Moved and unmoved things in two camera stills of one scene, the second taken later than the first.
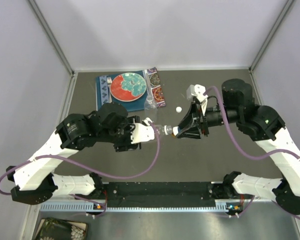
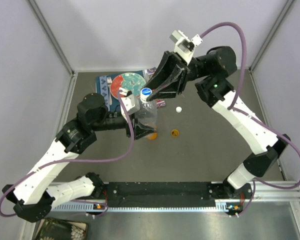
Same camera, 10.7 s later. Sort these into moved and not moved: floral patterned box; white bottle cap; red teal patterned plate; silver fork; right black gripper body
Moved: right black gripper body
Not moved: white bottle cap; red teal patterned plate; silver fork; floral patterned box
